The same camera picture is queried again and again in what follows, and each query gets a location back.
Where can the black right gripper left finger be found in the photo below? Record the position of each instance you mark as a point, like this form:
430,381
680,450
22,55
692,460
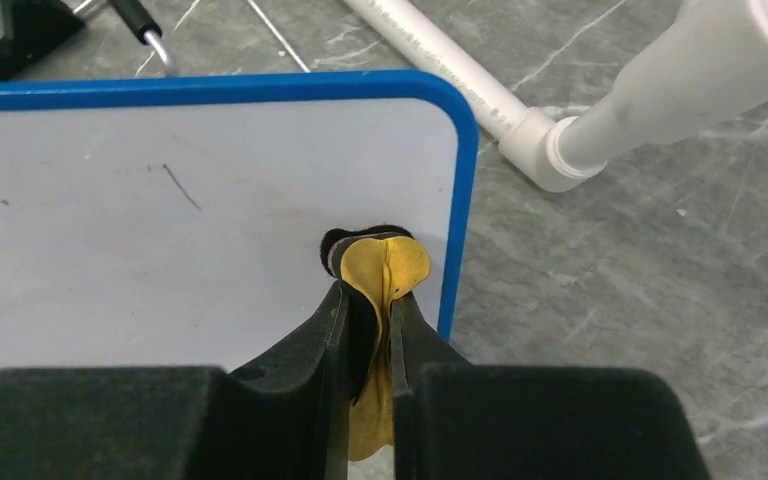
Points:
282,415

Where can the blue framed whiteboard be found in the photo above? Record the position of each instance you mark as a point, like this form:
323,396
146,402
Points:
178,220

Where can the yellow black eraser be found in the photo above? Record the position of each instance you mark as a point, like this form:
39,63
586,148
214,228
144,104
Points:
375,266

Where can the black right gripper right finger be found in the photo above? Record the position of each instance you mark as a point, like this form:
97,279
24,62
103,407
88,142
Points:
457,420

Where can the white pvc pipe frame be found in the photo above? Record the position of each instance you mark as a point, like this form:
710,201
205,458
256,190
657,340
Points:
564,87

